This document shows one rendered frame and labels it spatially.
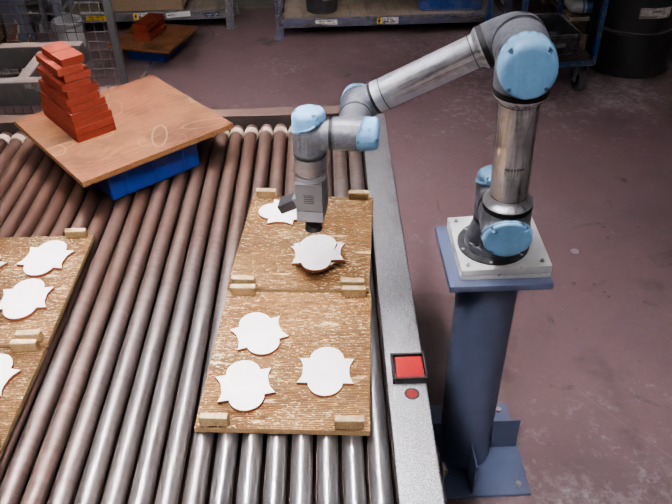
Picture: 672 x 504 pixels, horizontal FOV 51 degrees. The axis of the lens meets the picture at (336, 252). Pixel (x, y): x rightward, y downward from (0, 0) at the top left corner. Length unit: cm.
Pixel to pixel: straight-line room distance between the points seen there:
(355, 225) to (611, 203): 218
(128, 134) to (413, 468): 136
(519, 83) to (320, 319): 68
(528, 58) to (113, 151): 124
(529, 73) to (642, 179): 274
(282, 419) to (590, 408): 159
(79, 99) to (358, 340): 113
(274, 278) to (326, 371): 35
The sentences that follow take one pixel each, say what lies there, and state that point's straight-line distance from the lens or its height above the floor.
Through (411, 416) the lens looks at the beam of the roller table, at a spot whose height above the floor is 92.
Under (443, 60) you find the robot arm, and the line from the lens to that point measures 162.
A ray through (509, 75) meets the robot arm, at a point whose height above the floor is 148.
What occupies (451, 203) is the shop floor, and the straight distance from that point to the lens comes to 371.
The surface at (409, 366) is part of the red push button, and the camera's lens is 155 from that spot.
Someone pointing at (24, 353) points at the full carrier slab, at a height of 94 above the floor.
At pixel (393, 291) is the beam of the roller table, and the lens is 174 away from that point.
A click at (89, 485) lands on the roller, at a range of 146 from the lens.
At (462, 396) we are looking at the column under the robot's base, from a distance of 225.
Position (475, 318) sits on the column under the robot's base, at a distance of 201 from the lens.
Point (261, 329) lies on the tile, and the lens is 162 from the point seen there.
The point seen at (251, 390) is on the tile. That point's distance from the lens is 150.
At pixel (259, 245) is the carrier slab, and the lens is 187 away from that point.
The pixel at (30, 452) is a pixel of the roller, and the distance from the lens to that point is 156.
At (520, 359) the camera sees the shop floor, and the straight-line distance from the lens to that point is 291.
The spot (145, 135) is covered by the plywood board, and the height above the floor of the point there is 104.
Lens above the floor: 206
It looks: 38 degrees down
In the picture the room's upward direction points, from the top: 2 degrees counter-clockwise
